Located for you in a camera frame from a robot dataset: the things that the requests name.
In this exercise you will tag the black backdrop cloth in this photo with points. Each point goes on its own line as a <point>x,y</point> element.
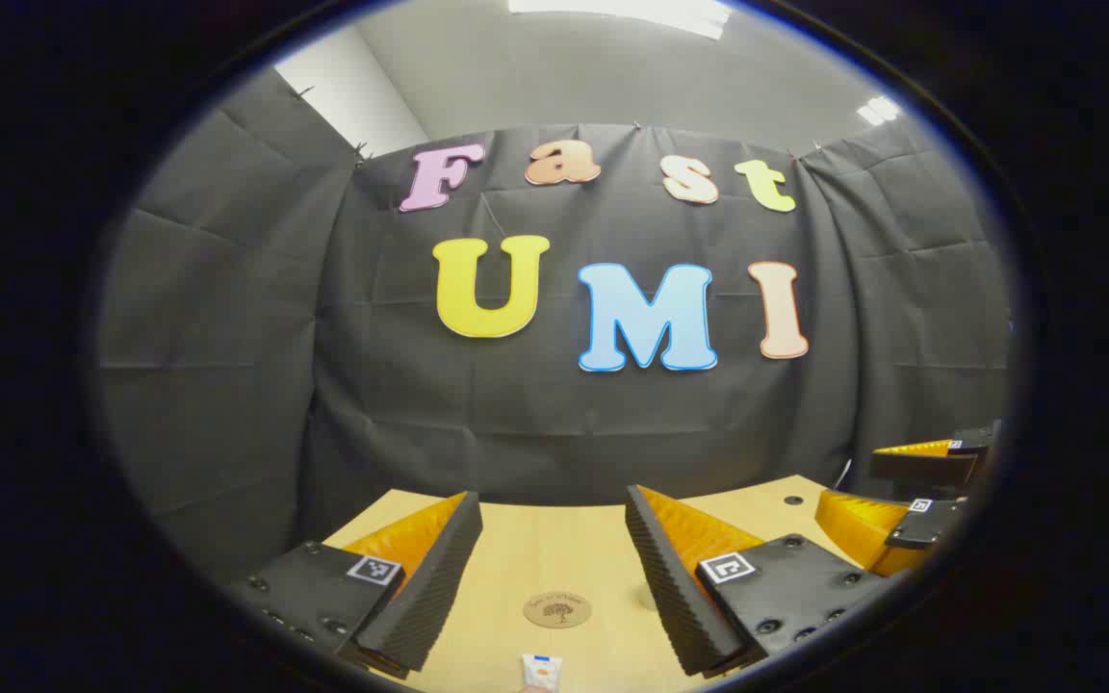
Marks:
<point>535,423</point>

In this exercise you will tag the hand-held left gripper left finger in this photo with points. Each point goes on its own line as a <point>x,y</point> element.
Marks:
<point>429,587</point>

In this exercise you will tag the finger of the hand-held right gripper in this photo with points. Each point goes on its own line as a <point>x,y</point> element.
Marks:
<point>920,467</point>
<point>925,527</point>

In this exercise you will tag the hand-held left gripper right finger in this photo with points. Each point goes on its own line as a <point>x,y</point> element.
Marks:
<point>670,597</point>

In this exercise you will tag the round wooden coaster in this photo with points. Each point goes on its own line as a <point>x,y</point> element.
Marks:
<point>557,609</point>

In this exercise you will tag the white toothpaste tube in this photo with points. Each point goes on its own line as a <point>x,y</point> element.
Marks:
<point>542,671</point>

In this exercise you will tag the light wooden desktop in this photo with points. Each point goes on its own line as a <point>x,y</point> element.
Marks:
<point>554,549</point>

